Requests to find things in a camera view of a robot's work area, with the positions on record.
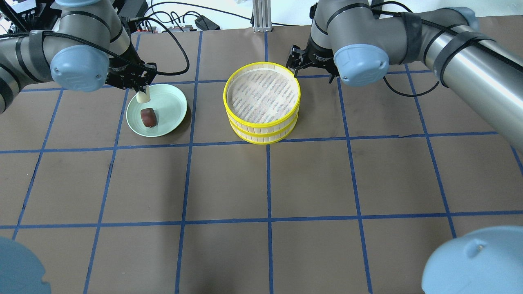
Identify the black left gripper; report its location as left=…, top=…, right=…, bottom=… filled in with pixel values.
left=107, top=58, right=156, bottom=98

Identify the black electronics box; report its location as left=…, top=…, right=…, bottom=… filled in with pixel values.
left=110, top=0, right=149, bottom=19

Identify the light green plate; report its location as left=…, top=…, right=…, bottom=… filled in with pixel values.
left=126, top=84, right=188, bottom=137

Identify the brown bun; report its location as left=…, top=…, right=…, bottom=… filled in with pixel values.
left=140, top=108, right=158, bottom=128

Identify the black power adapter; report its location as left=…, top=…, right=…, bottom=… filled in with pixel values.
left=194, top=15, right=221, bottom=31

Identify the yellow steamer layer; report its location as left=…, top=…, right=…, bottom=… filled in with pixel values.
left=223, top=62, right=301, bottom=128
left=228, top=111, right=298, bottom=145

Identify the white bun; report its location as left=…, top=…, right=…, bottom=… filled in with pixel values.
left=136, top=91, right=151, bottom=104

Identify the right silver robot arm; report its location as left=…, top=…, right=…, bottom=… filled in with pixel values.
left=286, top=0, right=523, bottom=294

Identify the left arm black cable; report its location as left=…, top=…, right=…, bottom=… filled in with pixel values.
left=0, top=16, right=190, bottom=77

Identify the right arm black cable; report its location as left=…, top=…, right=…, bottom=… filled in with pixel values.
left=370, top=8, right=523, bottom=98

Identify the aluminium frame post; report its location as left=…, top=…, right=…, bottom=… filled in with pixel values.
left=252, top=0, right=273, bottom=32

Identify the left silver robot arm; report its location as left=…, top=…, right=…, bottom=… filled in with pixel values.
left=1, top=0, right=156, bottom=294

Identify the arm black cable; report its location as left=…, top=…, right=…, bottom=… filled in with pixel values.
left=0, top=16, right=190, bottom=77
left=370, top=8, right=523, bottom=98

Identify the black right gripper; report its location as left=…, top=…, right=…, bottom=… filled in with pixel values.
left=286, top=39, right=340, bottom=84

